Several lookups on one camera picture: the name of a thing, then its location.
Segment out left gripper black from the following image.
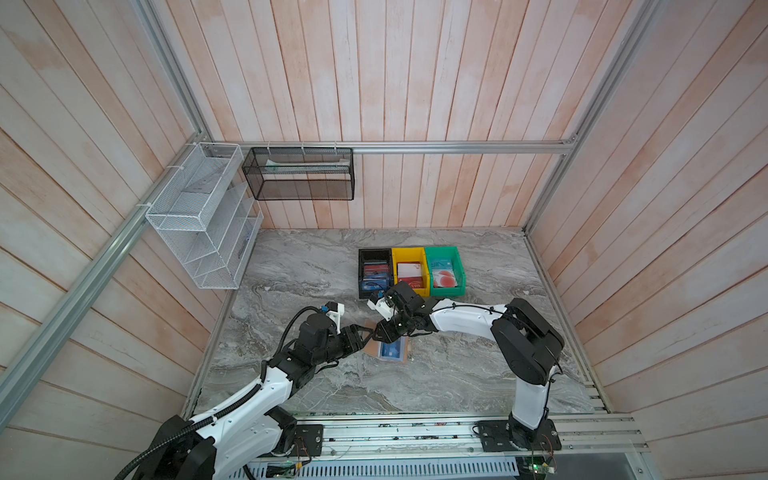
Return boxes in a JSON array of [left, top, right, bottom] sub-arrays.
[[312, 323, 375, 365]]

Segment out tan leather card holder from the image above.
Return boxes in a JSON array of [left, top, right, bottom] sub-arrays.
[[362, 336, 410, 363]]

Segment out blue credit card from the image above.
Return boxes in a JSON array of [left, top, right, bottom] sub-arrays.
[[378, 338, 405, 362]]

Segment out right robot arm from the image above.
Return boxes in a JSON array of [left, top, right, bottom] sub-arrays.
[[367, 282, 565, 434]]

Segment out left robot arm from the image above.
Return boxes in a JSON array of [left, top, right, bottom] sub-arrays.
[[116, 307, 374, 479]]

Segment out cards in black bin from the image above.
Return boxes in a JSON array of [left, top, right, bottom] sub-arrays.
[[360, 261, 390, 292]]

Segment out red cards in yellow bin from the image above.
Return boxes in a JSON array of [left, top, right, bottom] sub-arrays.
[[397, 262, 424, 290]]

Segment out cards in green bin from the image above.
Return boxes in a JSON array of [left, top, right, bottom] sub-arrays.
[[429, 258, 458, 289]]

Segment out black plastic bin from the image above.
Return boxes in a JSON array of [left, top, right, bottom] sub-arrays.
[[357, 248, 394, 299]]

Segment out yellow plastic bin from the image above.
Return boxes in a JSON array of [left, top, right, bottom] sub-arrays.
[[392, 247, 431, 297]]

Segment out green plastic bin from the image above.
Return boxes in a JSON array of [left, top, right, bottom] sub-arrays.
[[425, 246, 466, 298]]

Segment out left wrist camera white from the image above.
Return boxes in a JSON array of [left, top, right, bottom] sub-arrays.
[[321, 302, 345, 334]]

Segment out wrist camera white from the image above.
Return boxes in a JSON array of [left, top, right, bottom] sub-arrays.
[[321, 302, 345, 334], [367, 296, 395, 321]]

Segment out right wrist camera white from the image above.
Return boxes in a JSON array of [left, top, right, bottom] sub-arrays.
[[367, 296, 395, 321]]

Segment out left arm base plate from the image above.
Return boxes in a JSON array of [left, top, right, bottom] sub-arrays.
[[263, 423, 324, 458]]

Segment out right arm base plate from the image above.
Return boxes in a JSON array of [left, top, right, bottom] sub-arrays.
[[475, 417, 562, 452]]

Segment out black wire mesh basket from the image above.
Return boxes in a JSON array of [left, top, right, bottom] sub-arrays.
[[242, 147, 356, 201]]

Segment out black corrugated cable hose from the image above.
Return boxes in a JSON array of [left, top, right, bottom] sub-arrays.
[[113, 383, 265, 480]]

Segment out white wire mesh shelf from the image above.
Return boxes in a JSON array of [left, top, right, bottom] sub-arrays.
[[146, 142, 264, 290]]

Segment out aluminium mounting rail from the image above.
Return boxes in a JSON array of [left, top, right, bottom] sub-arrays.
[[251, 412, 649, 464]]

